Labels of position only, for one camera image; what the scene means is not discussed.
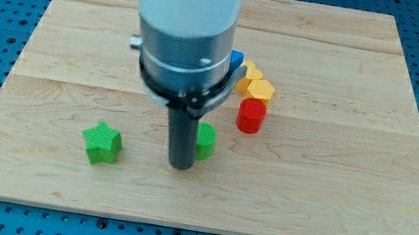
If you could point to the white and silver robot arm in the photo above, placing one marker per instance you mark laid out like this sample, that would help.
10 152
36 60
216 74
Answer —
185 54

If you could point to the yellow hexagon block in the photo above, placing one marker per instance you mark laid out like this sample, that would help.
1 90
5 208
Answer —
260 90

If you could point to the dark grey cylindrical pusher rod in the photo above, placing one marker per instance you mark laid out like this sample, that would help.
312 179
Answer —
182 136

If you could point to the green cylinder block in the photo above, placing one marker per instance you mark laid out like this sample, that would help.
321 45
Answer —
206 141

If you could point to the red cylinder block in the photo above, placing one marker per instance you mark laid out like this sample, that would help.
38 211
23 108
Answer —
251 114

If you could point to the blue block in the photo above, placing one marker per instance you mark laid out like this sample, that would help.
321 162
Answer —
236 59

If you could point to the yellow star block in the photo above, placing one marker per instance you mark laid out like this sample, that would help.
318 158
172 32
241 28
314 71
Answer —
252 73

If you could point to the green star block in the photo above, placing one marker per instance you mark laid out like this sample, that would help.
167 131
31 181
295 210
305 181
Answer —
102 143

